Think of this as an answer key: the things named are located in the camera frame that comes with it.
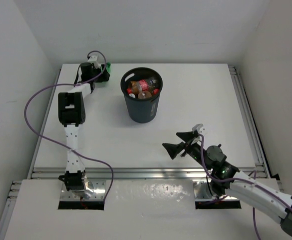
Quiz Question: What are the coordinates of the orange bottle brown cap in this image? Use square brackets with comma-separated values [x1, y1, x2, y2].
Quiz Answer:
[126, 81, 139, 95]

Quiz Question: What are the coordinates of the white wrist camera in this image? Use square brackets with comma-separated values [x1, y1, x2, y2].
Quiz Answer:
[87, 55, 101, 69]
[192, 123, 207, 136]

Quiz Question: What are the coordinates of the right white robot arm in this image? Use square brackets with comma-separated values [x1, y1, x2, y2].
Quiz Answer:
[162, 130, 292, 237]

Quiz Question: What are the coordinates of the clear bottle red label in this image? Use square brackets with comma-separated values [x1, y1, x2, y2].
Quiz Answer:
[152, 88, 159, 95]
[135, 77, 159, 93]

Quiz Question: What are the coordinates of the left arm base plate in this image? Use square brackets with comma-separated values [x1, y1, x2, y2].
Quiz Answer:
[58, 180, 106, 211]

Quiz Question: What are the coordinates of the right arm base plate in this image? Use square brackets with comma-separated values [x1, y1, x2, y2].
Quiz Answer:
[193, 180, 241, 210]

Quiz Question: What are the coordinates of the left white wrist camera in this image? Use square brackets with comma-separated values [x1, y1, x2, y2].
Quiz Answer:
[87, 55, 101, 69]

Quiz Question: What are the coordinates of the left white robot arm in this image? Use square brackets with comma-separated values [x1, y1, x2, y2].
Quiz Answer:
[58, 62, 108, 199]

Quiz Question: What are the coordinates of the black plastic waste bin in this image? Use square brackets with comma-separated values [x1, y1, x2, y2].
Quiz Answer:
[120, 67, 163, 123]

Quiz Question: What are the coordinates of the aluminium frame rail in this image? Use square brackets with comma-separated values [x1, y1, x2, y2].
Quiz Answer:
[1, 63, 277, 240]

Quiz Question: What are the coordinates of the green plastic bottle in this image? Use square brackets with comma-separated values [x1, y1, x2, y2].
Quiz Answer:
[95, 62, 111, 83]

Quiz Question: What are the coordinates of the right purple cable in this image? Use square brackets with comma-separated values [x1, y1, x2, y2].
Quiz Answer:
[197, 133, 292, 240]

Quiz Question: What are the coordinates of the orange bottle barcode label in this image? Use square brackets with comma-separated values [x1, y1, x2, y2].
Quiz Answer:
[137, 91, 152, 100]

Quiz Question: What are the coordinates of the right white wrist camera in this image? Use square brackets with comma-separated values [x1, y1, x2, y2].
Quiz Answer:
[192, 123, 207, 136]

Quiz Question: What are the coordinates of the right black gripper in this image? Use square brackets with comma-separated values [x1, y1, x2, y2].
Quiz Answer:
[162, 131, 210, 172]

